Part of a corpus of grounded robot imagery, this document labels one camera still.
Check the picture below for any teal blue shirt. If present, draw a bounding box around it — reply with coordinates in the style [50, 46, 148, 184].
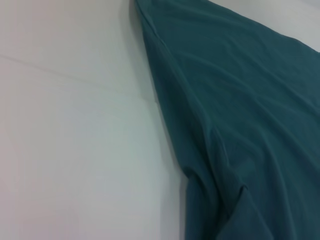
[134, 0, 320, 240]

